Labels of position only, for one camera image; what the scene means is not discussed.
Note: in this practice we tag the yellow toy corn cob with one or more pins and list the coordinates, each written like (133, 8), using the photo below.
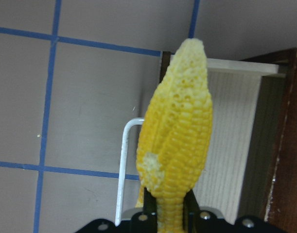
(175, 136)

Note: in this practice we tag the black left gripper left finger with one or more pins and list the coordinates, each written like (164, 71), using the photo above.
(149, 203)

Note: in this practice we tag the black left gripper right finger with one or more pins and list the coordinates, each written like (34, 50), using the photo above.
(190, 204)

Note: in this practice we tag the dark wooden drawer box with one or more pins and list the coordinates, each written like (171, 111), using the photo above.
(270, 183)

